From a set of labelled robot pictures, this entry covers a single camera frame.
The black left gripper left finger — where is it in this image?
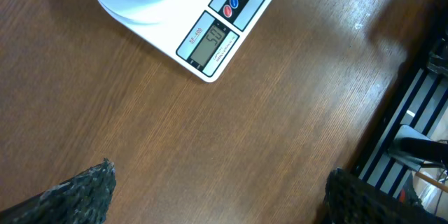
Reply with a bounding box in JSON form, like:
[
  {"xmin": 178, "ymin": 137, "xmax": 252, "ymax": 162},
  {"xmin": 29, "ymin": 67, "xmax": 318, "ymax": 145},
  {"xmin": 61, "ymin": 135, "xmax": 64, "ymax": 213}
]
[{"xmin": 1, "ymin": 158, "xmax": 116, "ymax": 224}]

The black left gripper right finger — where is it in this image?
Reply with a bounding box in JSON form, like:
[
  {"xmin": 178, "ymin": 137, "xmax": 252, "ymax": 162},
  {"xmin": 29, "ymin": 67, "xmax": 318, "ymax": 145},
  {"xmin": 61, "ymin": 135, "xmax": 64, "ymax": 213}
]
[{"xmin": 325, "ymin": 168, "xmax": 444, "ymax": 224}]

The white digital kitchen scale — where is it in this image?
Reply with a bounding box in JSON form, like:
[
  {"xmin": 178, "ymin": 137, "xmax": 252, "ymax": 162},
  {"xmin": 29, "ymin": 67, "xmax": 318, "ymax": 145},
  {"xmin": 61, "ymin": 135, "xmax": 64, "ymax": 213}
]
[{"xmin": 99, "ymin": 0, "xmax": 272, "ymax": 83}]

